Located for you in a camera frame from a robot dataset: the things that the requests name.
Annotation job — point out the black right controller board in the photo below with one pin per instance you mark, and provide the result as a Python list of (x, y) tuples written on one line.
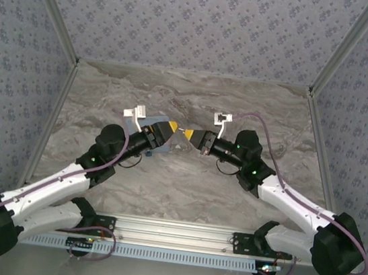
[(265, 269)]

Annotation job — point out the aluminium mounting rail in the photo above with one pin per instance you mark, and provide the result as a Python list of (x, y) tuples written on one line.
[(171, 232)]

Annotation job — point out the aluminium table edge rail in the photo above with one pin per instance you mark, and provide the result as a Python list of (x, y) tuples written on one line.
[(52, 117), (321, 149)]

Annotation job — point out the small blue block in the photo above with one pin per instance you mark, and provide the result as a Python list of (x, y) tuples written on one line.
[(148, 154)]

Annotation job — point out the aluminium frame post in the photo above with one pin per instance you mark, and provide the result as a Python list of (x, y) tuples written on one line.
[(348, 47), (54, 12)]

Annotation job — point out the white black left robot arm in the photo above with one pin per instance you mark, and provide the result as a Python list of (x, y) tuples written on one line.
[(44, 190)]

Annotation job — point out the black left controller board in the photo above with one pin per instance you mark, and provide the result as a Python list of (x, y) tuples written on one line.
[(80, 244)]

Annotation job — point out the light blue plastic bag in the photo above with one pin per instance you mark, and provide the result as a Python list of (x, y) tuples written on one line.
[(178, 143)]

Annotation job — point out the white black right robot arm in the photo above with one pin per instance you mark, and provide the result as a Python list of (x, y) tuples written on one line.
[(293, 209)]

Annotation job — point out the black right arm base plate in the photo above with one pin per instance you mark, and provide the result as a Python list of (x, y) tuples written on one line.
[(243, 243)]

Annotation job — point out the black controller board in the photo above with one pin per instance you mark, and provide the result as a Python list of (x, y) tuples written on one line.
[(80, 244), (265, 269)]

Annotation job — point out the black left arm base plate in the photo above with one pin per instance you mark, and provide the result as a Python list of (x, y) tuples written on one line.
[(104, 223)]

